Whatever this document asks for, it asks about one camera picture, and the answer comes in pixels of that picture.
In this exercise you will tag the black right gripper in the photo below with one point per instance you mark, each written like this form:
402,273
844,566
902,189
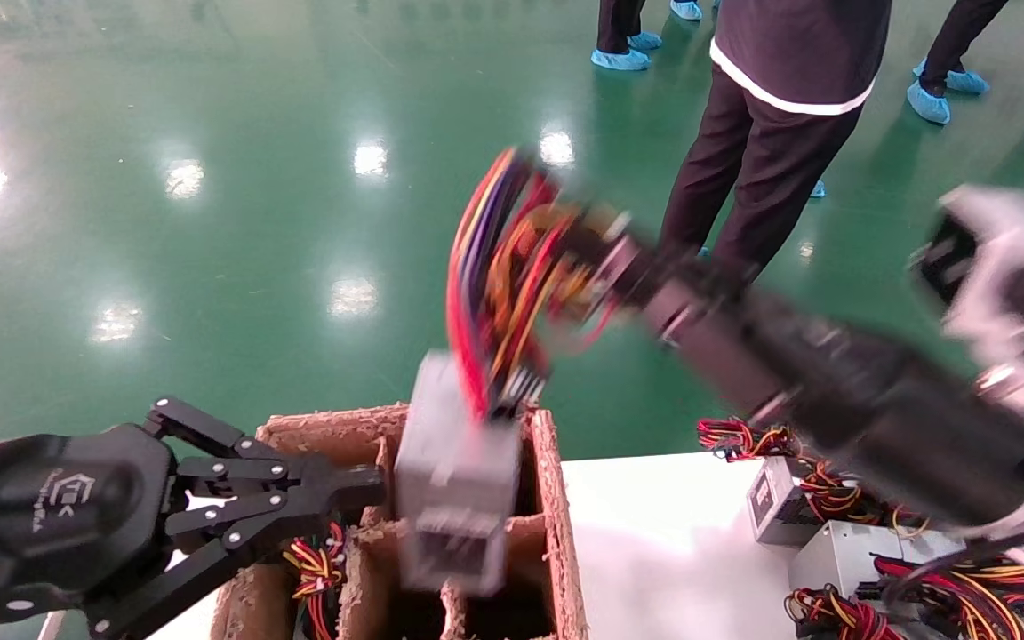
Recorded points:
876,409

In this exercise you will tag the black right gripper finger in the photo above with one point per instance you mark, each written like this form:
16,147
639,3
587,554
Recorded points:
654,267

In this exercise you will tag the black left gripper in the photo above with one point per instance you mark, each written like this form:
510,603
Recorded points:
59,516

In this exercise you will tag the person in dark trousers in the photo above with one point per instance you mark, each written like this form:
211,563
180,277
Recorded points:
779,133

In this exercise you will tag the brown cardboard divider box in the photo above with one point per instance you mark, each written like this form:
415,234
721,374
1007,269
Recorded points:
556,533

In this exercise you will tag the person legs black trousers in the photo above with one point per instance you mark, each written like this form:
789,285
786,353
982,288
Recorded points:
619,22
956,36

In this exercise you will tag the grey power supply unit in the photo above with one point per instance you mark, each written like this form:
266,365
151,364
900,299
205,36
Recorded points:
841,556

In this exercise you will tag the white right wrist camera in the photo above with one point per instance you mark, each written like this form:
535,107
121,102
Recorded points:
1001,258

